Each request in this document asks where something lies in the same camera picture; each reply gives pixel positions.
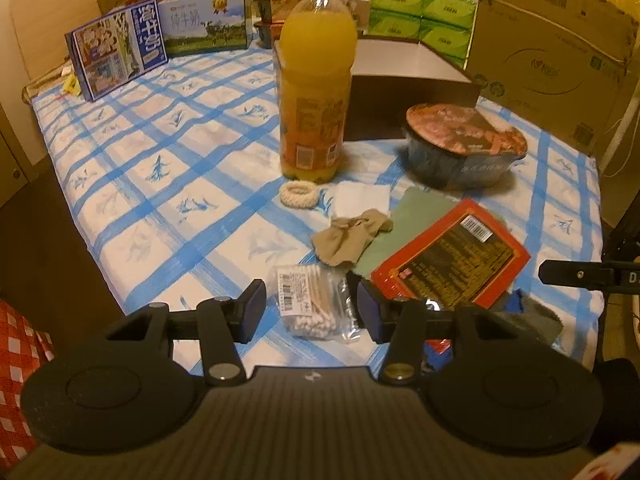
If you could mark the bag of cotton swabs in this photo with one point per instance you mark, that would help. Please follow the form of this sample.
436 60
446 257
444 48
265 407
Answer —
315 305

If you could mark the dark brown open box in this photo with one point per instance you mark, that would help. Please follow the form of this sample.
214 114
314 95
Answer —
400 90

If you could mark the small brown box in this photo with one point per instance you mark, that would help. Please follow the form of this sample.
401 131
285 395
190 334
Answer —
270 15

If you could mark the wooden headboard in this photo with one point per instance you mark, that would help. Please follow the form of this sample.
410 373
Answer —
45 5

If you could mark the white tissue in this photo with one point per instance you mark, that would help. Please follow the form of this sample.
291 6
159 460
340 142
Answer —
361 201

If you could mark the orange juice bottle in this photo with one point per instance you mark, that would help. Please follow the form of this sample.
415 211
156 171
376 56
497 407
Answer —
315 85

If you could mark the blue checked bed sheet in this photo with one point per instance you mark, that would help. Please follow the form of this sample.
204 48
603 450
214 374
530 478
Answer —
200 160

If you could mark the wooden cabinet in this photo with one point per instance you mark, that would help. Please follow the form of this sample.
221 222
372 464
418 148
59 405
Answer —
17 160

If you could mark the red snack packet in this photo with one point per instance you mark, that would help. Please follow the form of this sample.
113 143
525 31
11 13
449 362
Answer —
450 260

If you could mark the yellow tag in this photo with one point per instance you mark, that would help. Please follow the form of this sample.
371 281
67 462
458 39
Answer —
70 85

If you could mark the instant noodle bowl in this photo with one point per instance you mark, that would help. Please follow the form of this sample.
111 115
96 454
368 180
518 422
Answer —
462 147

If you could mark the white rod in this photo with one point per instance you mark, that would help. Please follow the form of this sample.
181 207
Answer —
617 135

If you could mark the black stand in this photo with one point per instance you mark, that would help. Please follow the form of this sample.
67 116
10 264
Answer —
622 232

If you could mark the red checked cloth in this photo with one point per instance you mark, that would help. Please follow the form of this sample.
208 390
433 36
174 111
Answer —
17 360

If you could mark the beige sock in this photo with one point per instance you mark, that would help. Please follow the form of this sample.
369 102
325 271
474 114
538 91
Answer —
345 240

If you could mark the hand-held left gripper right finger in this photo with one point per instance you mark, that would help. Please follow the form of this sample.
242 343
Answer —
367 310

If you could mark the green towel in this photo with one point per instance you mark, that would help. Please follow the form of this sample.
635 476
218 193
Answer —
400 225

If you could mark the green pasture milk carton box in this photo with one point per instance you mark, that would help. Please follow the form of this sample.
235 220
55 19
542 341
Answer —
207 22

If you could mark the large cardboard box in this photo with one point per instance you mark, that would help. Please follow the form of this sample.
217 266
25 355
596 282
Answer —
545 55

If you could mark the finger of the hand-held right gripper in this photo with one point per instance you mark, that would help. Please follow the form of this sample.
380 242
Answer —
575 275

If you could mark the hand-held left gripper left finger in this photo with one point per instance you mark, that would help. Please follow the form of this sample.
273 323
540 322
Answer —
256 305

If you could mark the cream hair scrunchie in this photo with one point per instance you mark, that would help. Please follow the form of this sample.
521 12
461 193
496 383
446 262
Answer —
299 194

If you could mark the blue milk carton box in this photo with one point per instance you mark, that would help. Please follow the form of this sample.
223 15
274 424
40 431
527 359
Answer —
115 55

